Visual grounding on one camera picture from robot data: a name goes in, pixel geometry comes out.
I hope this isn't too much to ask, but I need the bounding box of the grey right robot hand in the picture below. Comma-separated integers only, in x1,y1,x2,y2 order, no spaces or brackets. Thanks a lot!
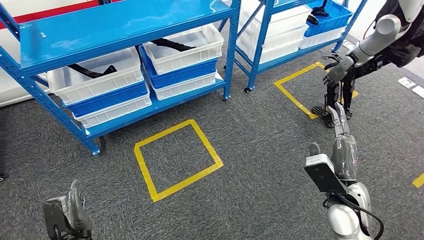
308,101,359,183

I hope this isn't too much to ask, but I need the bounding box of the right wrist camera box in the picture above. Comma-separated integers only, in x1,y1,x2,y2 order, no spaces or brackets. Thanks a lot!
303,153,349,195

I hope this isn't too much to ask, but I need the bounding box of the red barrier belt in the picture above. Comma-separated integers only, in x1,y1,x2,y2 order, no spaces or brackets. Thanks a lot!
0,0,124,31

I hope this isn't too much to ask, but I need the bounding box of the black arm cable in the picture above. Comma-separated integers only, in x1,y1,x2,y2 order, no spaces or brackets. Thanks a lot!
322,191,385,240

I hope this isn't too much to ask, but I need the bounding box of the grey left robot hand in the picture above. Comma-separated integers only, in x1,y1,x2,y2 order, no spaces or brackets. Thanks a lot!
67,178,93,233

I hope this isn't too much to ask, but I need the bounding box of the yellow floor tape square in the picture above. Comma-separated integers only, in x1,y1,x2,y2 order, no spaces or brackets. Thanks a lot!
133,118,225,204

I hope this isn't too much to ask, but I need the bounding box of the yellow tape square peeling loose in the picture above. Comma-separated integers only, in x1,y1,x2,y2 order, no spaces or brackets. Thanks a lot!
412,171,424,189

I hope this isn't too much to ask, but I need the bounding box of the black stand with ribbed feet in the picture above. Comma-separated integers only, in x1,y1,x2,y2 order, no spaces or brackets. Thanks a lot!
311,0,424,130

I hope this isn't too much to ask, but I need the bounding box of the white plastic crate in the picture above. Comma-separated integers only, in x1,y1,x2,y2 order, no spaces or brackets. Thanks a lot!
298,26,347,50
148,70,218,102
46,45,145,107
236,0,313,66
142,23,225,76
72,93,154,130

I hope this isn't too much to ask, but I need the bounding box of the white car body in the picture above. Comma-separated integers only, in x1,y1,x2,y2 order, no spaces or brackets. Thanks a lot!
0,0,100,109

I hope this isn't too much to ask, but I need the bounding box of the blue metal shelf rack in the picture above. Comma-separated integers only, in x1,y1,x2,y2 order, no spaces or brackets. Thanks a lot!
217,0,369,94
0,0,242,157

